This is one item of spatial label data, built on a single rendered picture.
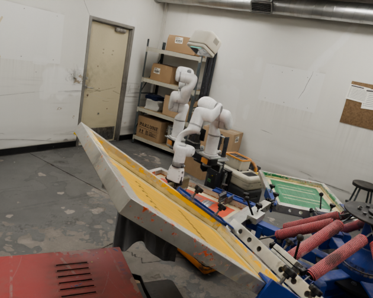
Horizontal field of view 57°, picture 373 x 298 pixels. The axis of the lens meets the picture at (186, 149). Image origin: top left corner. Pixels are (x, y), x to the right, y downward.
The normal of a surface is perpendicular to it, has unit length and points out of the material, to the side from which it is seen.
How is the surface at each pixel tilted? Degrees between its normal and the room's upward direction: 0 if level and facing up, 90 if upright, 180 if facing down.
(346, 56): 90
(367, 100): 89
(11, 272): 0
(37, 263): 0
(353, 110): 90
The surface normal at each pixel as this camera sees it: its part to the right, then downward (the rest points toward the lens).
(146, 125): -0.59, 0.10
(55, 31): 0.81, 0.30
